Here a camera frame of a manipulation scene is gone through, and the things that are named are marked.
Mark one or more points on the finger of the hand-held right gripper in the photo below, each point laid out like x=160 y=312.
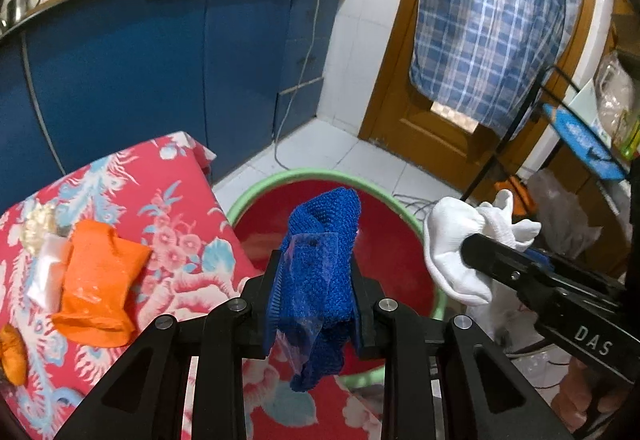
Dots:
x=542 y=260
x=500 y=260

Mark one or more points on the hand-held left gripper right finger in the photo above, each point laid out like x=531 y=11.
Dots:
x=365 y=320

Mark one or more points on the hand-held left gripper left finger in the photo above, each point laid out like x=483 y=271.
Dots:
x=272 y=300

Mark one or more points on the white sock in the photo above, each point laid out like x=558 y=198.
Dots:
x=450 y=245

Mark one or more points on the blue knitted cloth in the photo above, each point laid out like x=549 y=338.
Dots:
x=325 y=240

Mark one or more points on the red basin with green rim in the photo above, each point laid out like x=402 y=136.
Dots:
x=400 y=240

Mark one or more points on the person's right hand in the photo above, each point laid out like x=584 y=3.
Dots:
x=575 y=395

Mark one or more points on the clear plastic bag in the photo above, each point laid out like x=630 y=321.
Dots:
x=560 y=215

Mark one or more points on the orange plastic tool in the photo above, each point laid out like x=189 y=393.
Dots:
x=522 y=200

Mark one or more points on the black metal rack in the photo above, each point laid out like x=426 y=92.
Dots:
x=520 y=114

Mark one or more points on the red floral tablecloth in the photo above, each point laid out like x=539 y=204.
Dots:
x=165 y=200

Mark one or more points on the white flat box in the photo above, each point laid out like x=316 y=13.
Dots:
x=592 y=112

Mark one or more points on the wooden door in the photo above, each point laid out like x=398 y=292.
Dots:
x=400 y=119

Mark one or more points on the orange plastic bag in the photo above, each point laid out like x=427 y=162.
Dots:
x=100 y=270

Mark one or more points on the plastic bag of food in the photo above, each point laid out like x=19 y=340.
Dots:
x=617 y=89

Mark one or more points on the white plastic packet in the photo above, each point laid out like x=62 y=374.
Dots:
x=47 y=270

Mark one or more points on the blue plaid cloth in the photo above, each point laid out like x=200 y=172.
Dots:
x=490 y=19

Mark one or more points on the small crumpled tissue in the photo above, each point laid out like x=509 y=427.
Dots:
x=37 y=225

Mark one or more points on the orange peel piece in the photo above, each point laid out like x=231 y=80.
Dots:
x=12 y=355

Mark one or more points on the steel kettle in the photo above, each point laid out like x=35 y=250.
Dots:
x=20 y=4

